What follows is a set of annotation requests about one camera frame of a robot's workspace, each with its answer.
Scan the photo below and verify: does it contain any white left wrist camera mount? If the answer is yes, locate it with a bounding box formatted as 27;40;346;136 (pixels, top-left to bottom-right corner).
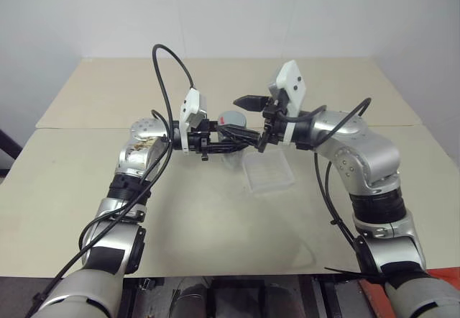
179;87;209;154

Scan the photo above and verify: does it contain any small metal bracket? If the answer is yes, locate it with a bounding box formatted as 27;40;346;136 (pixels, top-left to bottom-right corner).
139;277;165;292

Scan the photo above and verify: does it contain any black diagonal frame bar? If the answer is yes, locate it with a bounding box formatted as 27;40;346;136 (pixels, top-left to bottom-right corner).
0;128;23;179

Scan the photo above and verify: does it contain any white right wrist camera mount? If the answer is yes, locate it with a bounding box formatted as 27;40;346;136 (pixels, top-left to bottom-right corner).
267;60;308;145

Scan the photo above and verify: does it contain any orange flat panel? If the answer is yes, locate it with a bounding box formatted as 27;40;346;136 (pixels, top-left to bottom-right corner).
358;267;460;318

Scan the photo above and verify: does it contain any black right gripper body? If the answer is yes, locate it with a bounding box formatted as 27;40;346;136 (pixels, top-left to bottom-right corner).
262;96;289;147

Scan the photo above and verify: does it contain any black table frame leg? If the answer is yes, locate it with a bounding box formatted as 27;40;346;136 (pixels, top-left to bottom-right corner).
308;274;361;318
119;277;142;318

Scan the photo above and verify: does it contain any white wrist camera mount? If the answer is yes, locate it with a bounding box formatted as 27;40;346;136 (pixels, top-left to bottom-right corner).
267;60;308;145
179;87;209;154

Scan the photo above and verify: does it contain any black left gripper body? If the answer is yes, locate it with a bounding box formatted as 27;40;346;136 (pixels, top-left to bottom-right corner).
188;117;219;162

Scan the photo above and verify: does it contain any clear plastic tray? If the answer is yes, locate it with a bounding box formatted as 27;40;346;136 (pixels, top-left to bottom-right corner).
241;150;297;194

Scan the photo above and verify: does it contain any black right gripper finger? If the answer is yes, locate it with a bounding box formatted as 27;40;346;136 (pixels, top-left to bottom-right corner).
217;124;269;154
233;95;269;112

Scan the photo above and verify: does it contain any dark rounded shape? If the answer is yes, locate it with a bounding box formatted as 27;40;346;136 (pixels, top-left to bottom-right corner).
264;283;307;318
173;284;210;318

